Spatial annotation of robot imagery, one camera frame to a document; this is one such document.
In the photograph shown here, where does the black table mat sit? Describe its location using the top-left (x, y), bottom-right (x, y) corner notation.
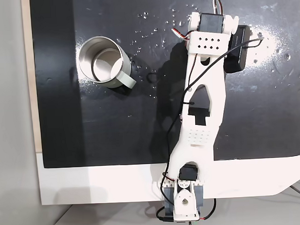
top-left (29, 0), bottom-right (300, 170)

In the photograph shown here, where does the beige wooden board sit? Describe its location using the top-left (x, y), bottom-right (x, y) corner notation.
top-left (21, 0), bottom-right (43, 154)

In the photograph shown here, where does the black oval camera box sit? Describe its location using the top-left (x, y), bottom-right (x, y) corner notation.
top-left (221, 24), bottom-right (254, 74)

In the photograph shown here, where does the grey table clamp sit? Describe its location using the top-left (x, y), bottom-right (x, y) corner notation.
top-left (162, 184), bottom-right (205, 217)

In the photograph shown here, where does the black base cable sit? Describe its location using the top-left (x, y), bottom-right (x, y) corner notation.
top-left (155, 198), bottom-right (218, 224)

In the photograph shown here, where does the red white black servo wire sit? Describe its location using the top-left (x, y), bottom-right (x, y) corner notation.
top-left (170, 0), bottom-right (225, 42)

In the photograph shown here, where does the stainless steel mug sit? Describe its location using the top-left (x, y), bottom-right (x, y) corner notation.
top-left (77, 34), bottom-right (137, 92)

